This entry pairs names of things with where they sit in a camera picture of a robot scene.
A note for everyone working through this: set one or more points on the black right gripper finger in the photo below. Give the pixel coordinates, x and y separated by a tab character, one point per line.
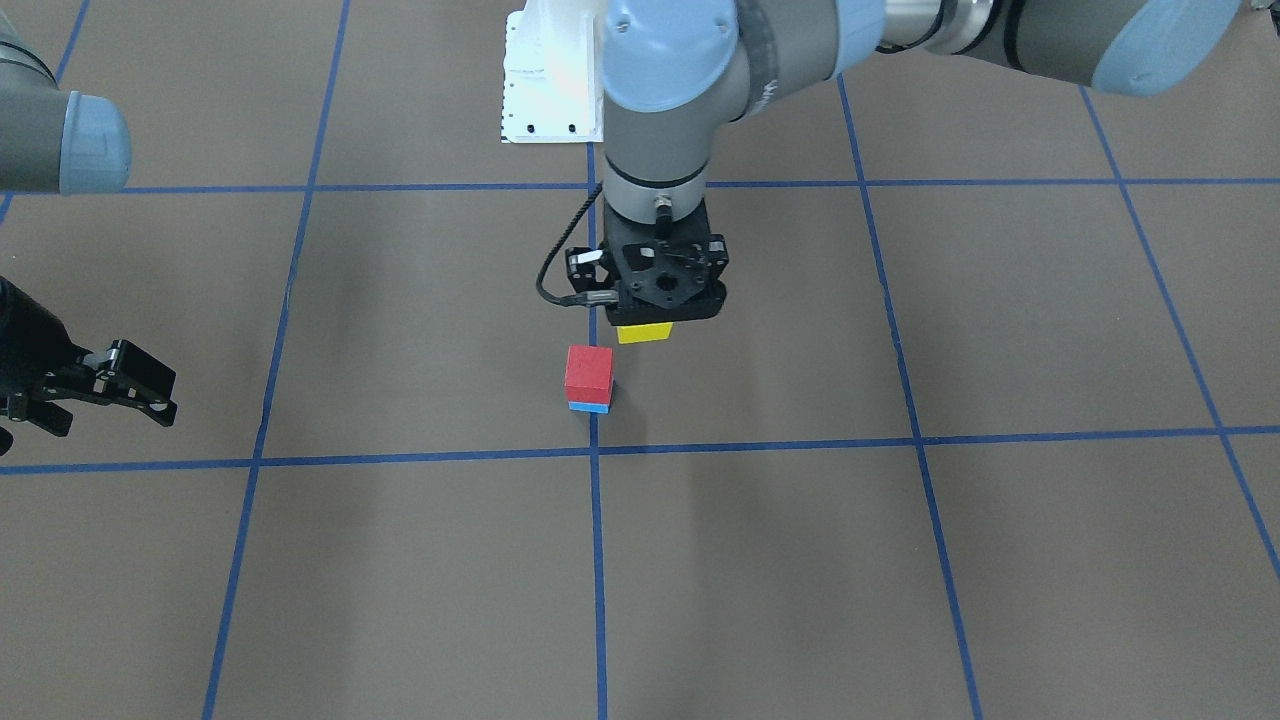
45	415
126	375

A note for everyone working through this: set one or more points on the blue foam block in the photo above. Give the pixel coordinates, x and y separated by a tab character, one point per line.
586	407

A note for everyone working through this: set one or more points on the red foam block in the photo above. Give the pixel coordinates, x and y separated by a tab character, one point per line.
589	375

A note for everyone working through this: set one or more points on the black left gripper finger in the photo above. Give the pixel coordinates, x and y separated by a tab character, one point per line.
716	259
582	266

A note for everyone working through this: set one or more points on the yellow foam block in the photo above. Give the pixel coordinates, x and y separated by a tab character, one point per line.
644	333

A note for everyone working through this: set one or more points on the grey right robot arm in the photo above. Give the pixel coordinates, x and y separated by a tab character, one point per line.
67	142

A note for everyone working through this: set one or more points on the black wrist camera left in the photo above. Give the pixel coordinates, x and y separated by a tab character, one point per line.
658	294

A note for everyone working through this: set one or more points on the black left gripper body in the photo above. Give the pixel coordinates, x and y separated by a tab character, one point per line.
581	266

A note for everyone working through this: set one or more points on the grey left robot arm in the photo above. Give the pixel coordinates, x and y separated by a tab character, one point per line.
673	72

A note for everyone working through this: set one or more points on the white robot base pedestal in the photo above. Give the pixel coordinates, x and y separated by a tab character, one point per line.
551	88

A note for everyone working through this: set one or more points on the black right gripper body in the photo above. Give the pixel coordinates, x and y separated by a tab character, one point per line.
22	345

